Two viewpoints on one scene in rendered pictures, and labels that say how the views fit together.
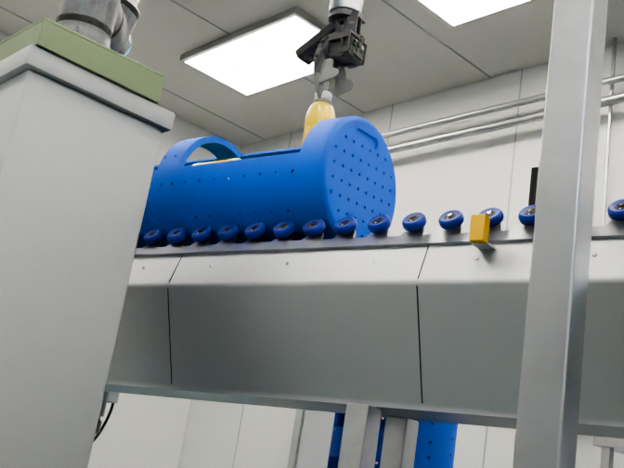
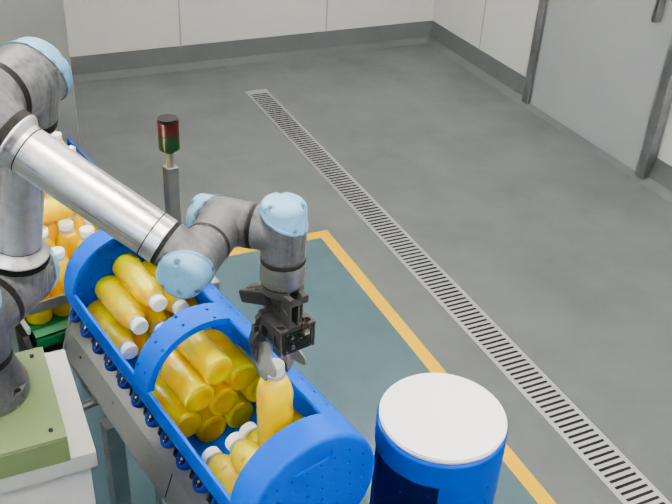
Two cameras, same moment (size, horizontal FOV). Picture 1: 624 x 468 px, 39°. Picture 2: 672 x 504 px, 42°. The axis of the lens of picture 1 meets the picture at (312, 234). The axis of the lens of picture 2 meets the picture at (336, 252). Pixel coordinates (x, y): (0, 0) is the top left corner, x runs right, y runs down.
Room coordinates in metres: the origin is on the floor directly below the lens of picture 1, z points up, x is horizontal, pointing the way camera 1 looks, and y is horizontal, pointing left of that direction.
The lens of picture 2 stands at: (0.69, -0.38, 2.33)
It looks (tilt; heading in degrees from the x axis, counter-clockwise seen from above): 33 degrees down; 15
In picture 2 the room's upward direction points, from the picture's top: 3 degrees clockwise
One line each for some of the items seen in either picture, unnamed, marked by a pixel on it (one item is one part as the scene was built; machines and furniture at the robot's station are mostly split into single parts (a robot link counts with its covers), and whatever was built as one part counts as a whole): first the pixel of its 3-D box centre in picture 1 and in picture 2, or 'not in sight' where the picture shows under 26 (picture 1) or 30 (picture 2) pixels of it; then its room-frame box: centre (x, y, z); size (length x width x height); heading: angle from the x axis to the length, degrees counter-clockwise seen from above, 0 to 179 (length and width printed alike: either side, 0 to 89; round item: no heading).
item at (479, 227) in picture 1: (486, 234); not in sight; (1.43, -0.29, 0.92); 0.08 x 0.03 x 0.05; 142
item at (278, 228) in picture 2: not in sight; (281, 230); (1.81, 0.01, 1.61); 0.09 x 0.08 x 0.11; 90
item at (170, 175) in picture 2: not in sight; (179, 311); (2.83, 0.73, 0.55); 0.04 x 0.04 x 1.10; 52
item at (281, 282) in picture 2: (346, 9); (284, 271); (1.82, 0.00, 1.53); 0.08 x 0.08 x 0.05
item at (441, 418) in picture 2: not in sight; (442, 415); (2.11, -0.26, 1.03); 0.28 x 0.28 x 0.01
